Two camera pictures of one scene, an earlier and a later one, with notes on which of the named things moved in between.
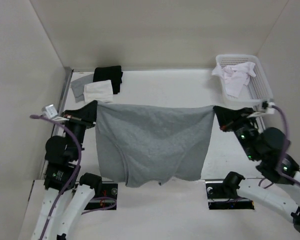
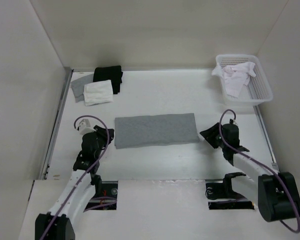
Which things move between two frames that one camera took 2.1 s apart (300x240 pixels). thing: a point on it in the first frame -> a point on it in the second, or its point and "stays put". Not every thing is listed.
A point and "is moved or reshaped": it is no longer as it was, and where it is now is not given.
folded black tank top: [113, 73] stays put
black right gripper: [228, 118] -> [206, 133]
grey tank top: [140, 145] is moved or reshaped
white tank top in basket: [235, 76] stays put
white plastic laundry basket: [258, 90] stays put
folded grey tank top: [78, 86] stays put
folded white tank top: [101, 91] stays put
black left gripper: [86, 115] -> [102, 133]
